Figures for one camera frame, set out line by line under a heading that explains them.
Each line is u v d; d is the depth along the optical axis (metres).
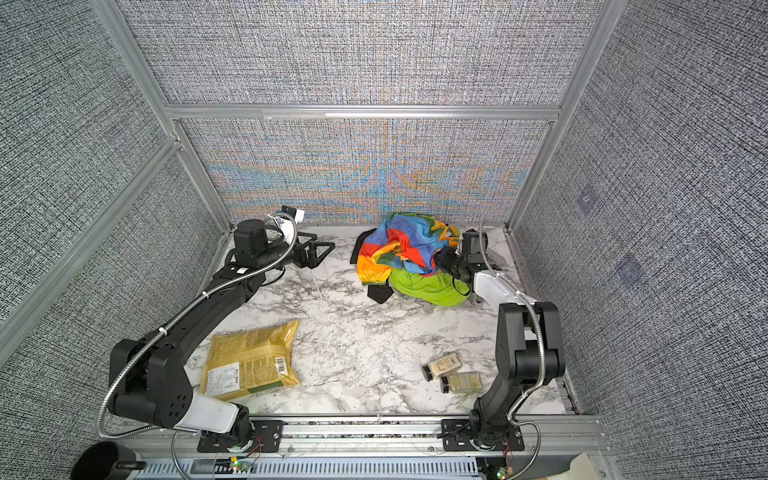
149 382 0.42
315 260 0.72
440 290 0.92
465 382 0.78
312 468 0.70
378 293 1.00
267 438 0.74
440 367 0.81
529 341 0.47
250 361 0.79
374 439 0.75
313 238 0.82
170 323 0.47
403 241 0.93
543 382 0.44
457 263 0.80
